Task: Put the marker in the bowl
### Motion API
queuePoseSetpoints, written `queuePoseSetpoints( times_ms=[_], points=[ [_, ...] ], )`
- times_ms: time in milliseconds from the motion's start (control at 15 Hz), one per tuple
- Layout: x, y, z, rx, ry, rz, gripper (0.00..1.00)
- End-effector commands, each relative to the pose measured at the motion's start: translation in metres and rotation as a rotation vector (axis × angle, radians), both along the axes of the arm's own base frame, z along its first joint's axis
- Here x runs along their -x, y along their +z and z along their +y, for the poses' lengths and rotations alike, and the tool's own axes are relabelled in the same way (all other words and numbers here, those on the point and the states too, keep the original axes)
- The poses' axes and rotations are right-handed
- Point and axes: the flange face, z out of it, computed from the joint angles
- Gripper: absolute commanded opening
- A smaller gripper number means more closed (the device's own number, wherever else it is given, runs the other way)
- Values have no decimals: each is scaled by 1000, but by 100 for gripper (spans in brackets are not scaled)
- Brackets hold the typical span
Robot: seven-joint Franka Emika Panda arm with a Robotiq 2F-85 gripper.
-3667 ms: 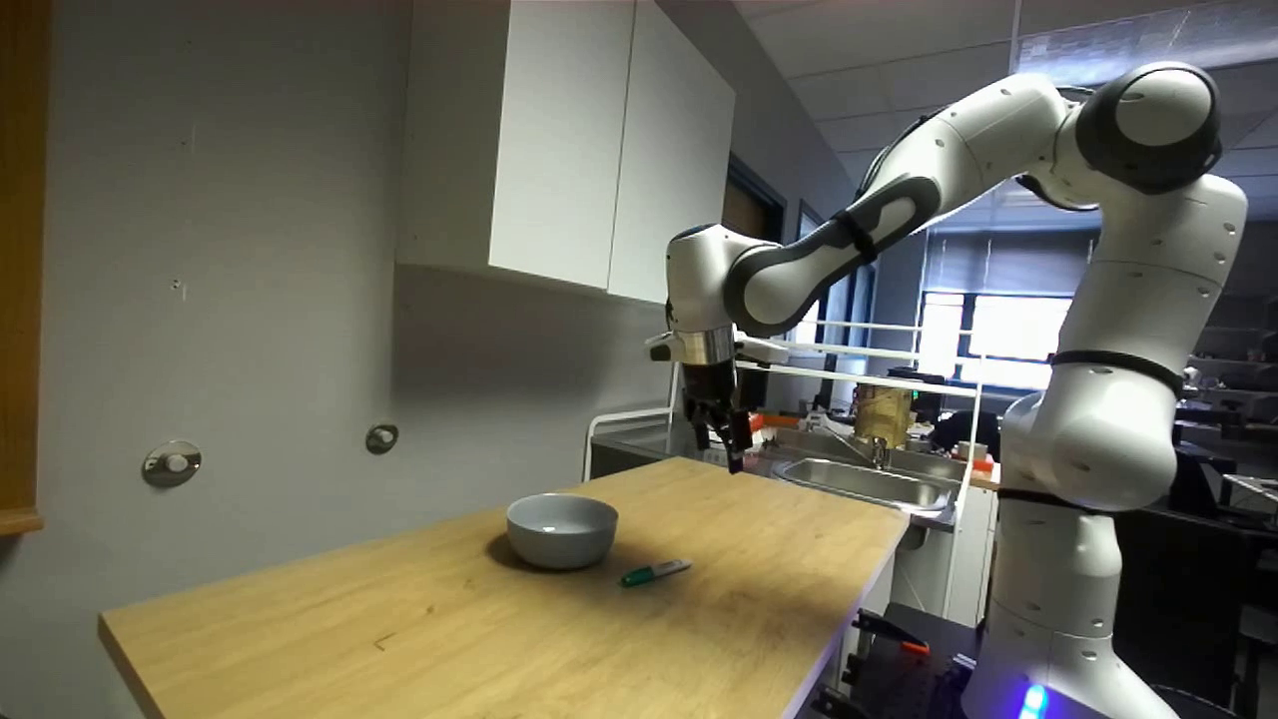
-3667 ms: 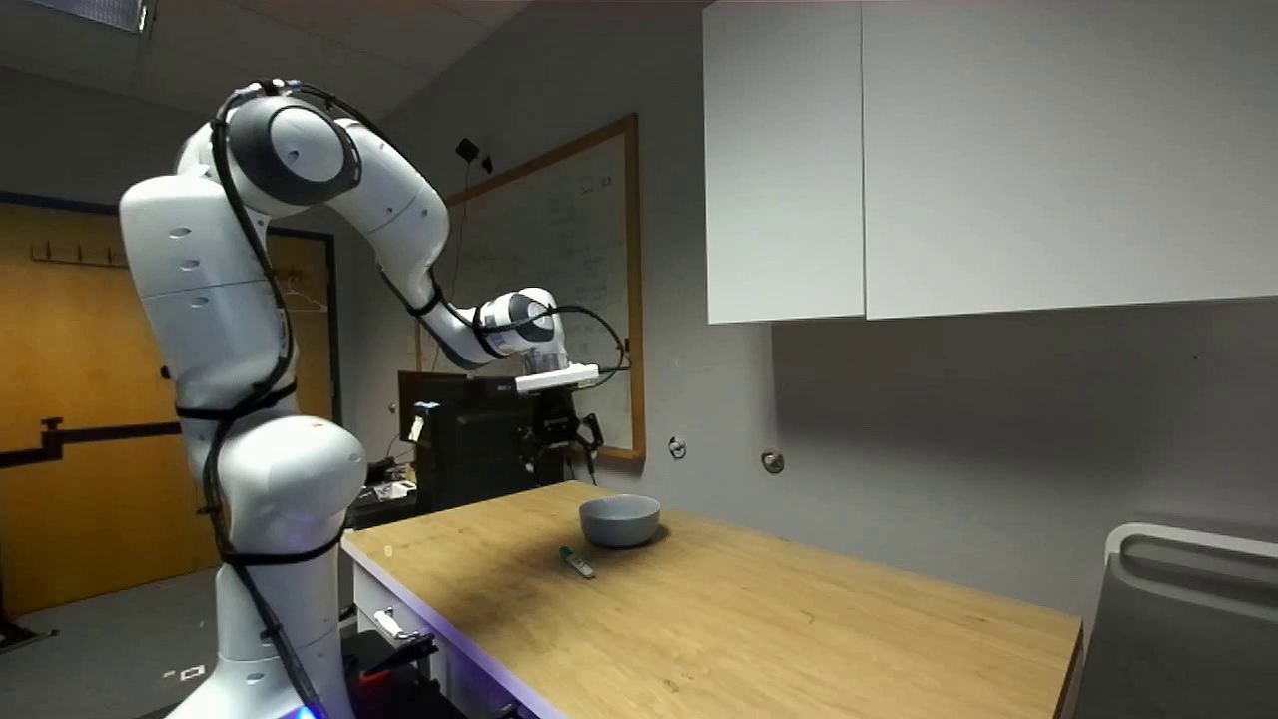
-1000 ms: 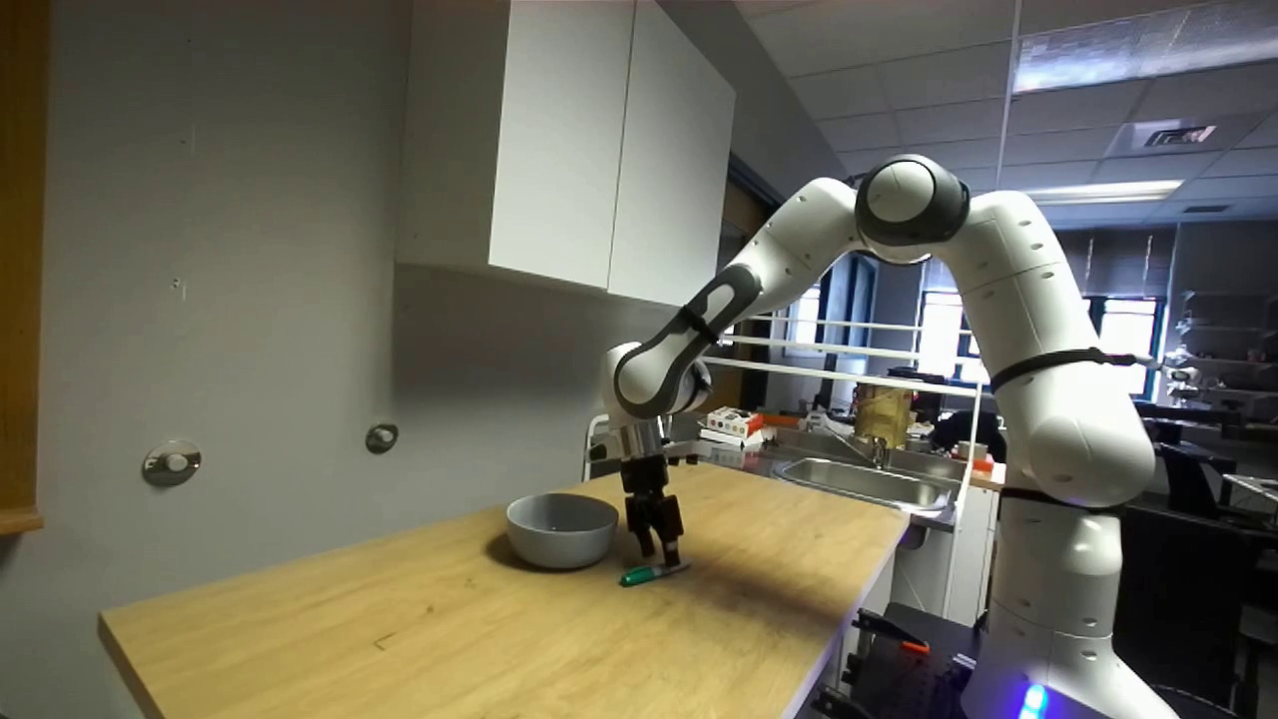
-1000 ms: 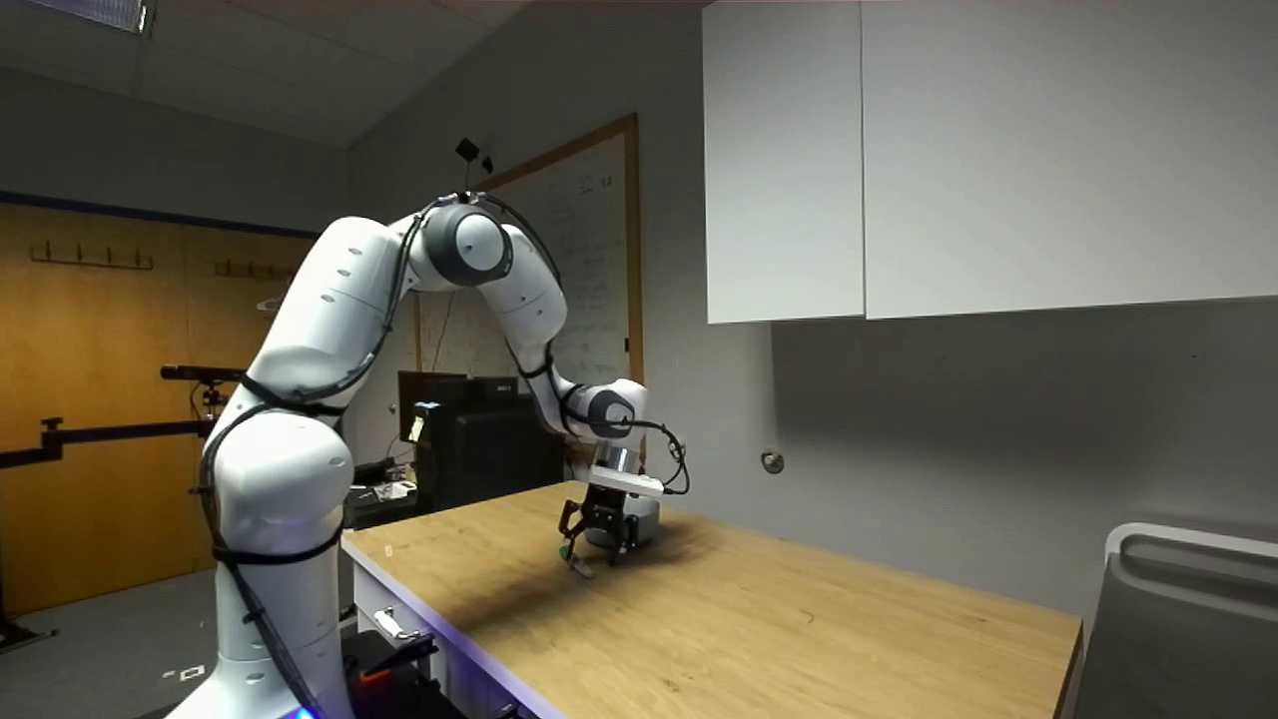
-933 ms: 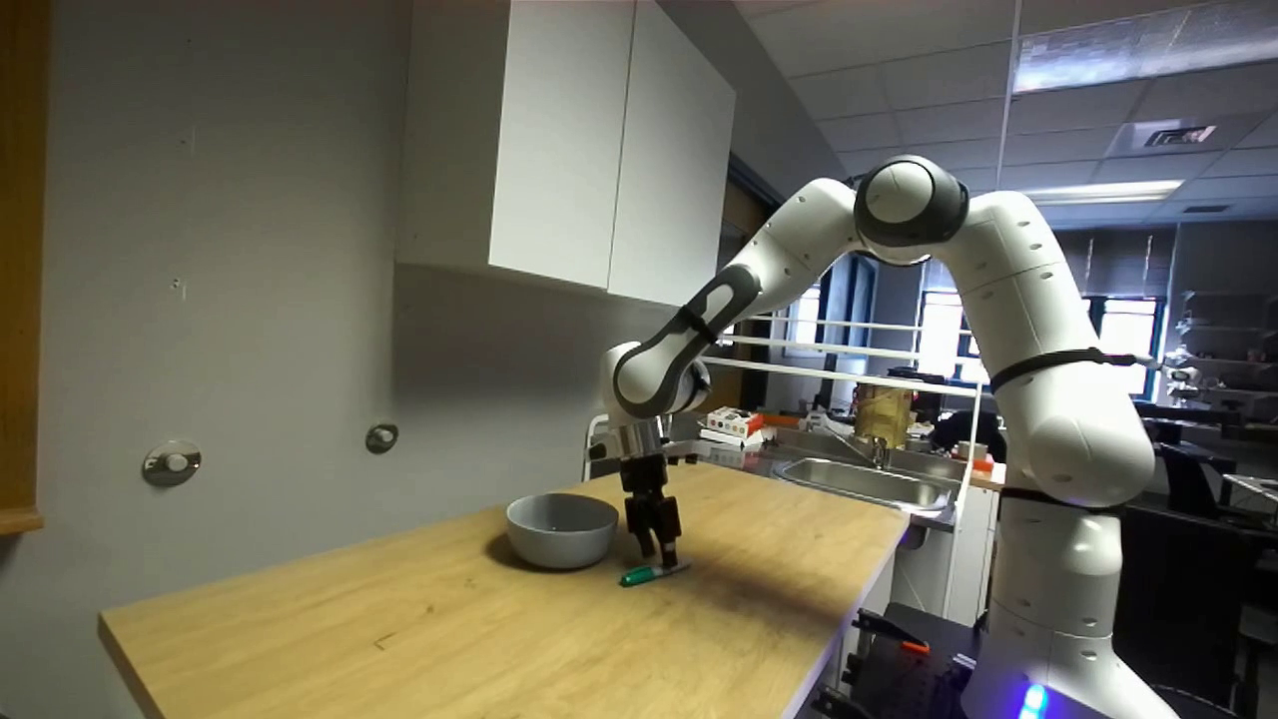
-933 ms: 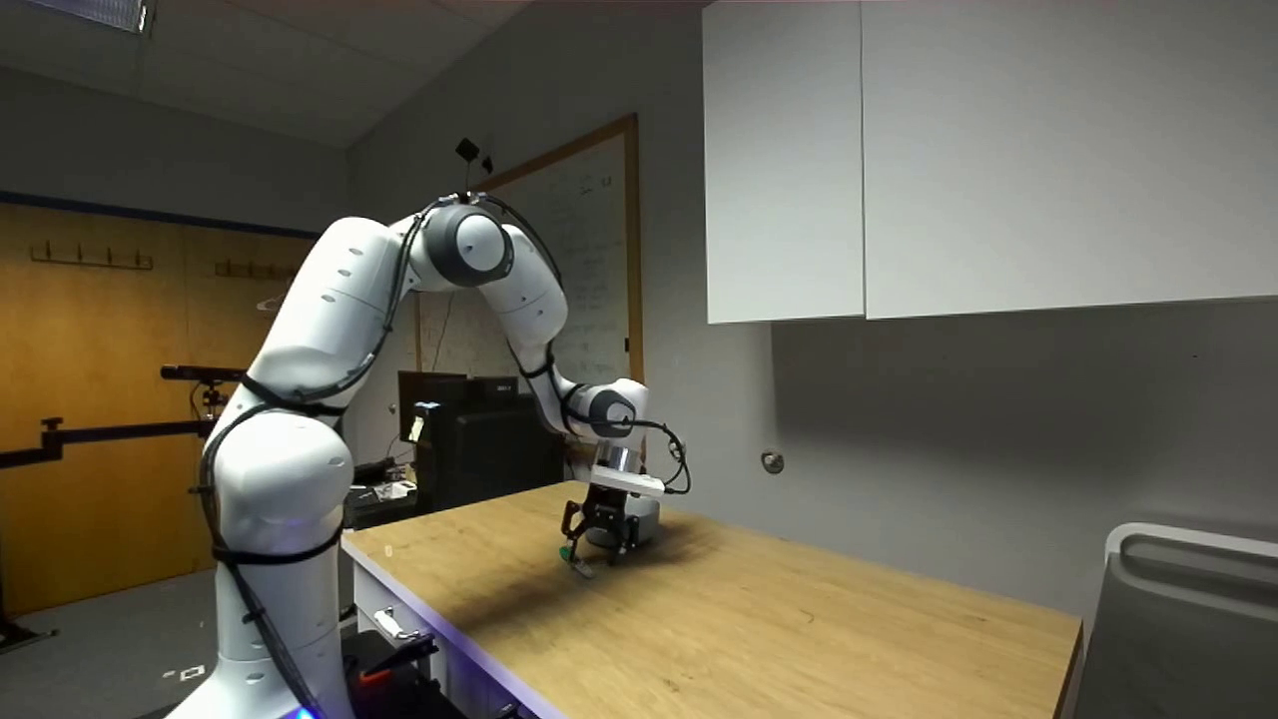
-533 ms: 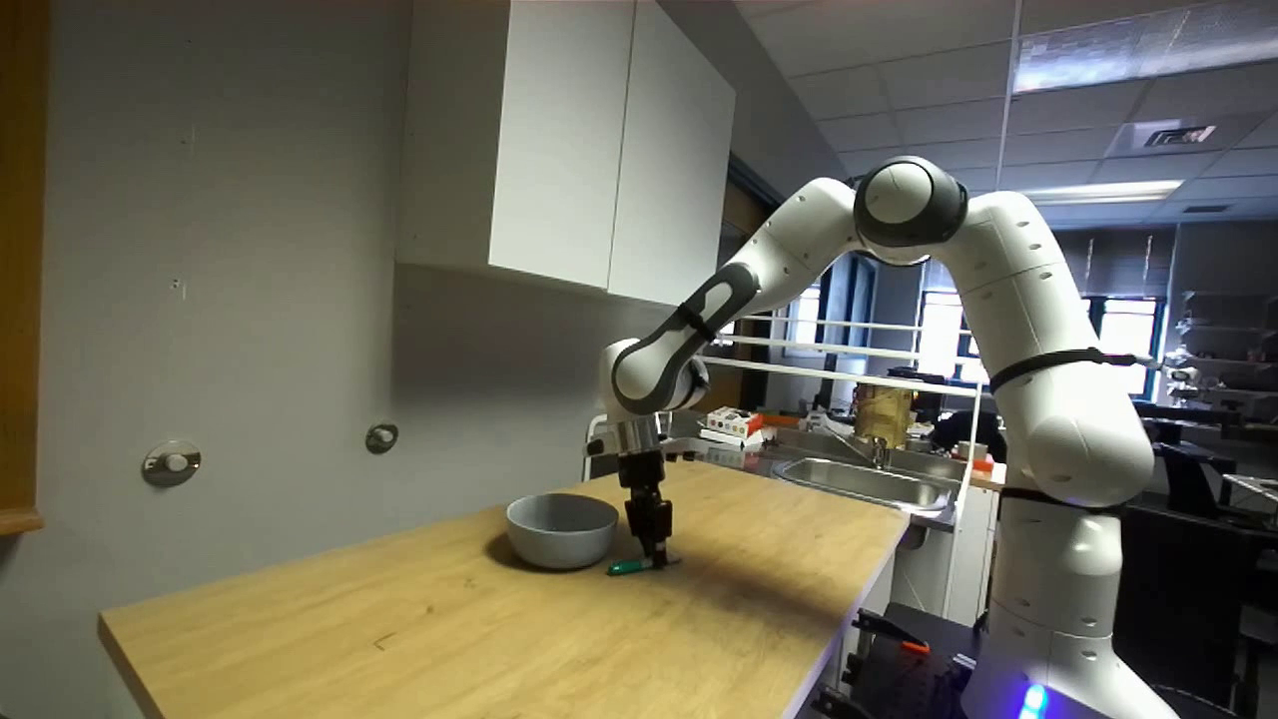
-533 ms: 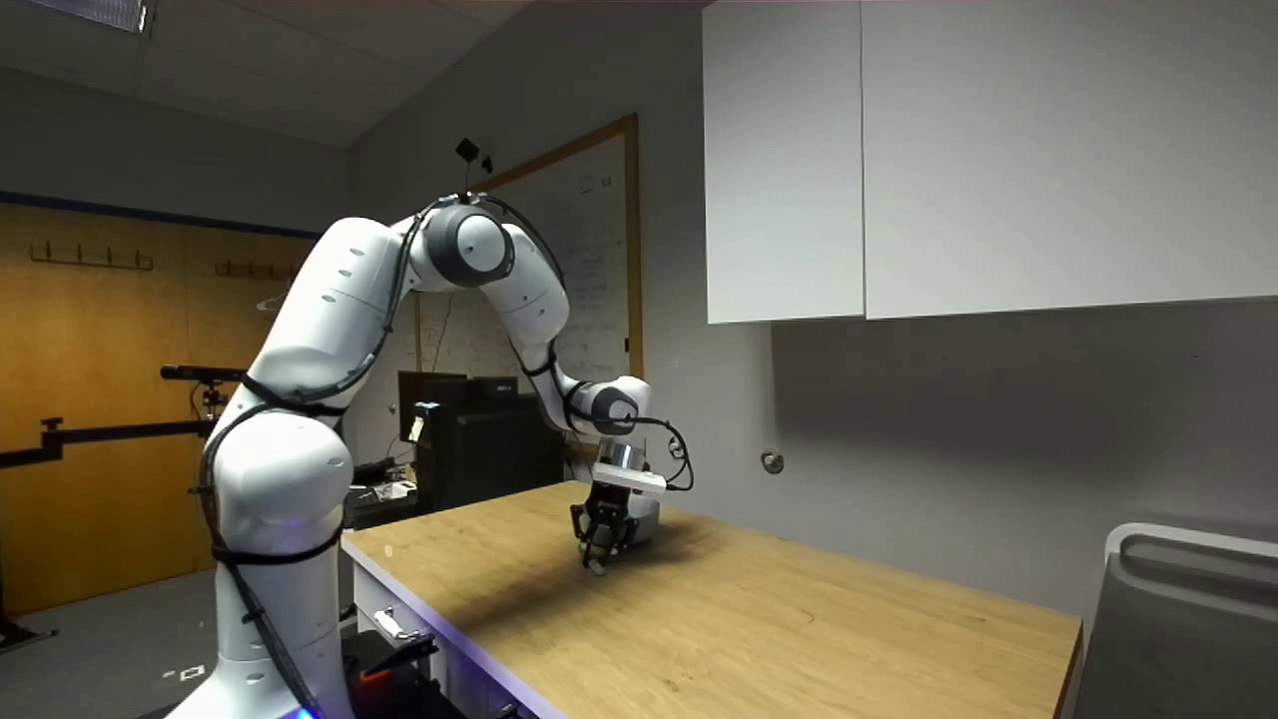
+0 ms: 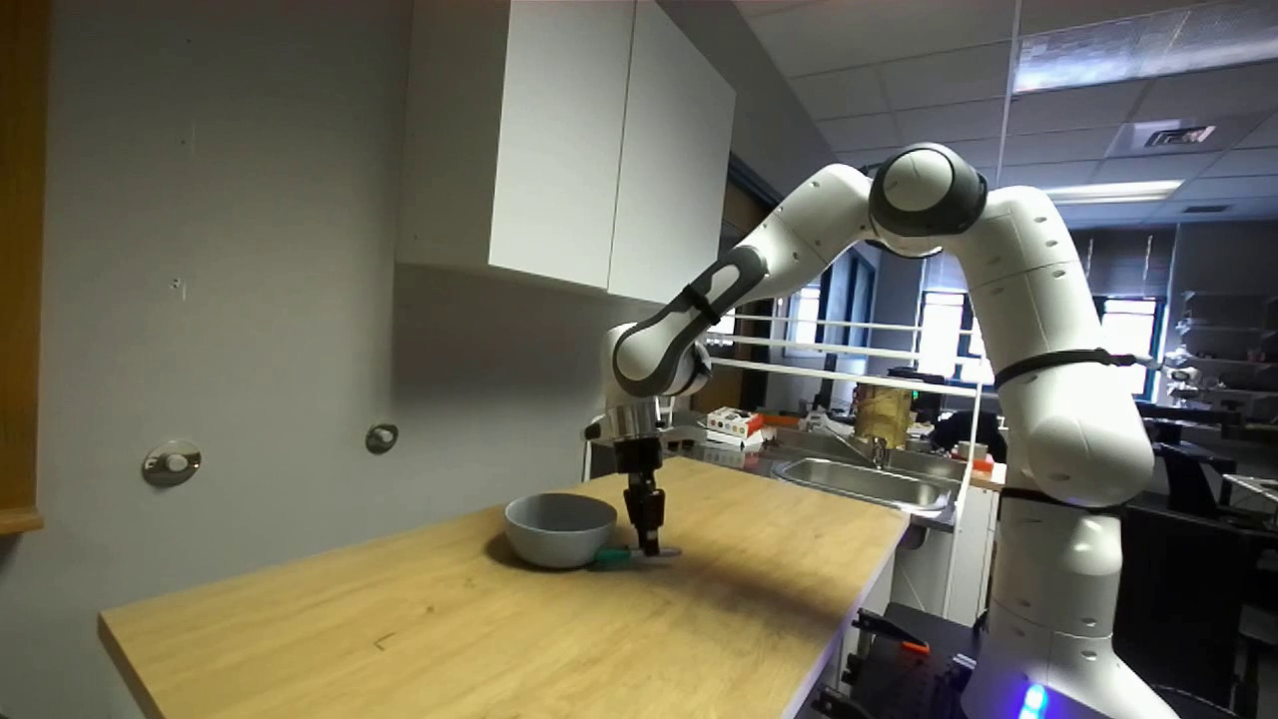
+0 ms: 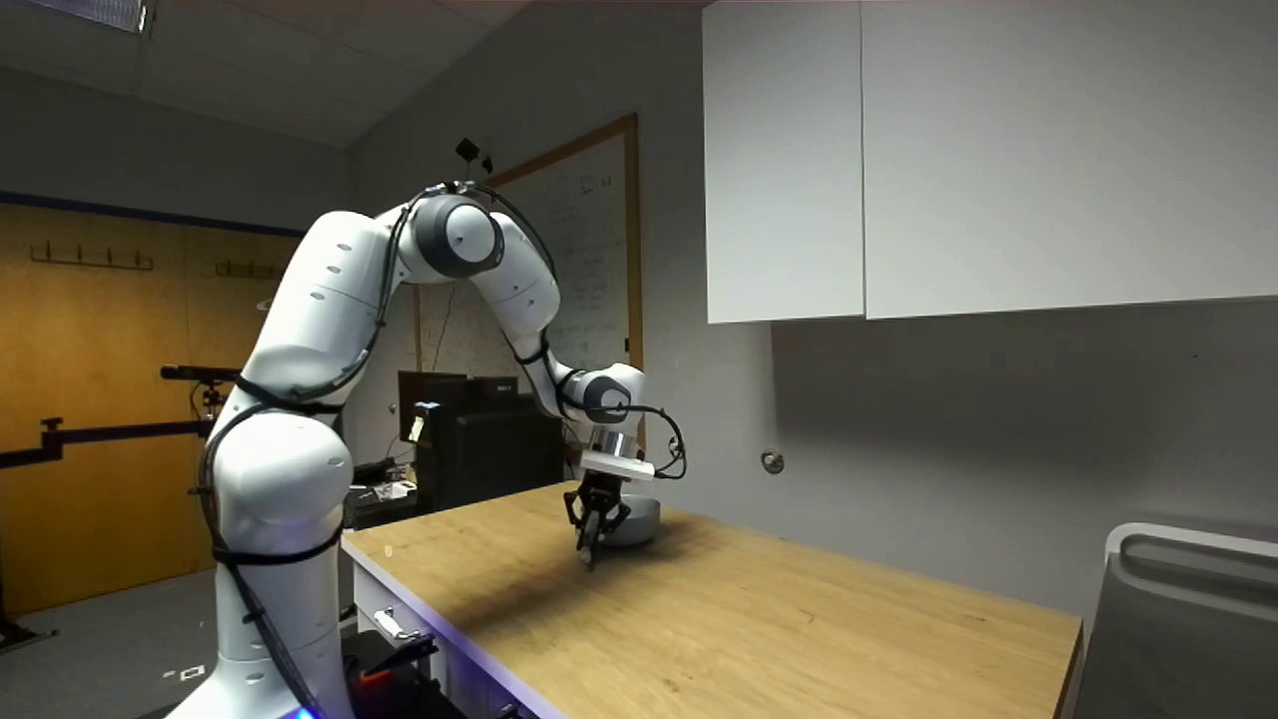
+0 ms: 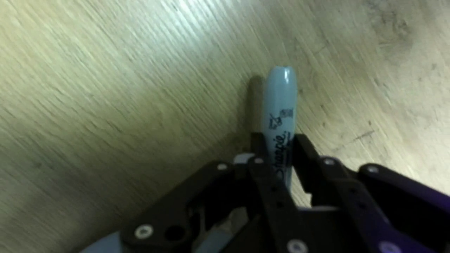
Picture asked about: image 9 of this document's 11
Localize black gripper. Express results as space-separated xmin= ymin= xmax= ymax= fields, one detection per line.
xmin=611 ymin=435 xmax=671 ymax=561

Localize grey bowl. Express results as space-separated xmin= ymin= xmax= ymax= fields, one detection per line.
xmin=499 ymin=486 xmax=623 ymax=574

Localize metal sink counter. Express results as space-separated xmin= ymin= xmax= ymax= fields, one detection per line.
xmin=692 ymin=428 xmax=996 ymax=529

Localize brown paper bag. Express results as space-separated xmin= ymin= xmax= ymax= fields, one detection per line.
xmin=852 ymin=383 xmax=920 ymax=451

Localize rectangular ceiling light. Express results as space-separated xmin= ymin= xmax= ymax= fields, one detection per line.
xmin=1042 ymin=175 xmax=1188 ymax=208

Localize white wall cabinet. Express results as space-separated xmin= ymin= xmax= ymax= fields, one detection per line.
xmin=397 ymin=0 xmax=739 ymax=309

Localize brown wooden door frame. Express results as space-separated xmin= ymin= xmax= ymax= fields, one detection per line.
xmin=0 ymin=0 xmax=55 ymax=544

